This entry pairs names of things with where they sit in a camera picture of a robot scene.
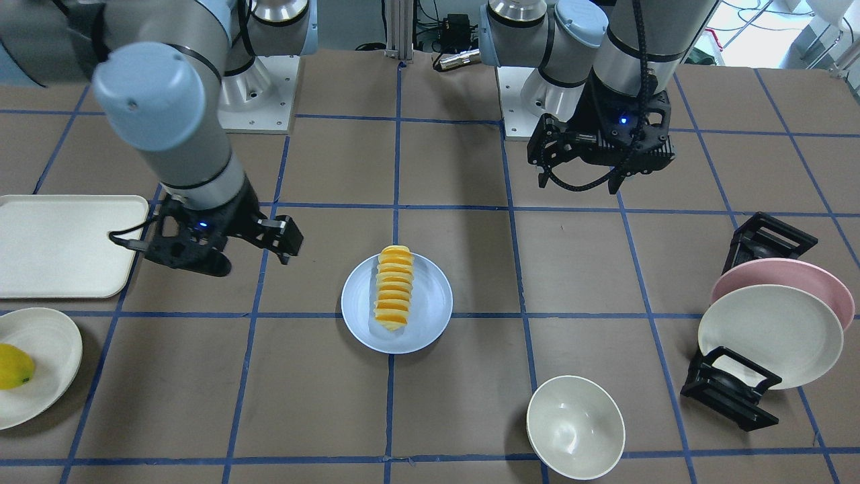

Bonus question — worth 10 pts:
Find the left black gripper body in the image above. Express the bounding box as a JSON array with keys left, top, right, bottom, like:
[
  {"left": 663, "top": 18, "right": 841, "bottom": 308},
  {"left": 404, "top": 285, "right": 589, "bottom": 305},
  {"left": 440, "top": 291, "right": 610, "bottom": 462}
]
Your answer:
[{"left": 569, "top": 73, "right": 676, "bottom": 169}]

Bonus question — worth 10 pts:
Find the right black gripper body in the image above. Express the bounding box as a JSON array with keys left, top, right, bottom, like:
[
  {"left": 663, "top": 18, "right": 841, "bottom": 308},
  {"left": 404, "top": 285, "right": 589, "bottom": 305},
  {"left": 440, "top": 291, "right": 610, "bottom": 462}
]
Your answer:
[{"left": 159, "top": 178, "right": 267, "bottom": 246}]

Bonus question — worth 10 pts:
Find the yellow ridged bread loaf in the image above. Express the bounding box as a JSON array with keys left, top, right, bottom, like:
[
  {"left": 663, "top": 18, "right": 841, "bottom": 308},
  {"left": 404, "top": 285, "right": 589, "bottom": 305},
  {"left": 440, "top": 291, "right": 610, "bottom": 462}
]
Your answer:
[{"left": 374, "top": 245, "right": 415, "bottom": 333}]

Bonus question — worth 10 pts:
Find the blue plate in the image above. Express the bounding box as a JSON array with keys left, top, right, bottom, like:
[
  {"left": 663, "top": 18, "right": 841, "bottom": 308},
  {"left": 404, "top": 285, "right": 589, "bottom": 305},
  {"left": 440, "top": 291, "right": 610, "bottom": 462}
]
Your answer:
[{"left": 341, "top": 254, "right": 454, "bottom": 354}]

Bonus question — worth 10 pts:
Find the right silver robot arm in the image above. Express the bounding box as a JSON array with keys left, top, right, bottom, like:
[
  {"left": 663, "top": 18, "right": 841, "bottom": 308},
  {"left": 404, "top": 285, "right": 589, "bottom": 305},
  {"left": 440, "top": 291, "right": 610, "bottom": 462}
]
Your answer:
[{"left": 1, "top": 1, "right": 318, "bottom": 276}]

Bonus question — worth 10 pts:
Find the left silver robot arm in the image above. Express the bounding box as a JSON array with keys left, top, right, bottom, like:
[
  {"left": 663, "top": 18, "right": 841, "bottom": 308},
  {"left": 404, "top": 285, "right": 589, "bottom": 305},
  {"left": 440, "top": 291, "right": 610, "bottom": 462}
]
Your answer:
[{"left": 478, "top": 1, "right": 718, "bottom": 195}]

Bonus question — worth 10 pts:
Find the cream plate under lemon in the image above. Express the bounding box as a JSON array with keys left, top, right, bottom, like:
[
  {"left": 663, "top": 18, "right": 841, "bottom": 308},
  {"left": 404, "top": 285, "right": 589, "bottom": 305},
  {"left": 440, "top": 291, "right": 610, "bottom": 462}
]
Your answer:
[{"left": 1, "top": 307, "right": 83, "bottom": 430}]

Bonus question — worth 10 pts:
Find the pink plate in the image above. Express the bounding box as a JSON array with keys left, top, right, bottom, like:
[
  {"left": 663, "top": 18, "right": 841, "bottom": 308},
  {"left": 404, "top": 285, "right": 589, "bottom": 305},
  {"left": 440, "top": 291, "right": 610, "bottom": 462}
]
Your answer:
[{"left": 710, "top": 257, "right": 856, "bottom": 331}]

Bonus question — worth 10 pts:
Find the cream plate in rack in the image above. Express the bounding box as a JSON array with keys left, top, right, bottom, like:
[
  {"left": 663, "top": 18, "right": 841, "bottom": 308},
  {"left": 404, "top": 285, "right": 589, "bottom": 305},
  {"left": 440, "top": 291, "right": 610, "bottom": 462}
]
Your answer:
[{"left": 697, "top": 284, "right": 844, "bottom": 390}]

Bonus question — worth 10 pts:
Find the white rectangular tray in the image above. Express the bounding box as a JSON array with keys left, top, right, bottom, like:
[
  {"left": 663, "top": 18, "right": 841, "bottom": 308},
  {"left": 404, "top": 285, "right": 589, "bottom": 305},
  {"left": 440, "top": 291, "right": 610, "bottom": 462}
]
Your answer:
[{"left": 1, "top": 195, "right": 148, "bottom": 299}]

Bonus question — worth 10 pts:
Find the yellow lemon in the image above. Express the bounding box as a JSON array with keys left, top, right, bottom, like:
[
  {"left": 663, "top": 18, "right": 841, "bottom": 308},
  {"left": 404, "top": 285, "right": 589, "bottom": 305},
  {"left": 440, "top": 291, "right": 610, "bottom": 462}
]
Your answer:
[{"left": 1, "top": 343, "right": 35, "bottom": 391}]

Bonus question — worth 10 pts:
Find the black dish rack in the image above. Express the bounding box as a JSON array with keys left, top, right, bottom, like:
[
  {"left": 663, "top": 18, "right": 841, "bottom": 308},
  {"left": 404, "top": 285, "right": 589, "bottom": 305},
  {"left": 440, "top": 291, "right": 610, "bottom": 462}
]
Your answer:
[{"left": 680, "top": 212, "right": 819, "bottom": 432}]

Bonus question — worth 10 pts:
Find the cream bowl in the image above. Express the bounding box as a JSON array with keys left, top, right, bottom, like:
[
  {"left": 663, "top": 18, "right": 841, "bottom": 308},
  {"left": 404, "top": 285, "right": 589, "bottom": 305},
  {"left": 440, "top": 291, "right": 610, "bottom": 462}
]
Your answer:
[{"left": 525, "top": 376, "right": 626, "bottom": 481}]

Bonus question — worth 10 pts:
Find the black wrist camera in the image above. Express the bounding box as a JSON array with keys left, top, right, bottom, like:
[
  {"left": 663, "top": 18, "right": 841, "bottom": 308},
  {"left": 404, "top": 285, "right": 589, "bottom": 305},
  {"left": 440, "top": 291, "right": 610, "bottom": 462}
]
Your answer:
[{"left": 142, "top": 214, "right": 232, "bottom": 278}]

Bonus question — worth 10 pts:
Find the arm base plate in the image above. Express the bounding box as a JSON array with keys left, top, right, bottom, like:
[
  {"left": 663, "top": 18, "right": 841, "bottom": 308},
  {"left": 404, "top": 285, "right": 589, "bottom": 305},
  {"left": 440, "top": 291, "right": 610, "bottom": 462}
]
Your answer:
[
  {"left": 218, "top": 56, "right": 302, "bottom": 134},
  {"left": 497, "top": 67, "right": 585, "bottom": 141}
]

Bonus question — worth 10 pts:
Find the aluminium frame post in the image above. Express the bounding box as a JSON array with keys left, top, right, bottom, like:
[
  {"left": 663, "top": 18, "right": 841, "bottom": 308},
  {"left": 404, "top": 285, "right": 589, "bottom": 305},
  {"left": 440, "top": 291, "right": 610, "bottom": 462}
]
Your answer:
[{"left": 383, "top": 1, "right": 417, "bottom": 65}]

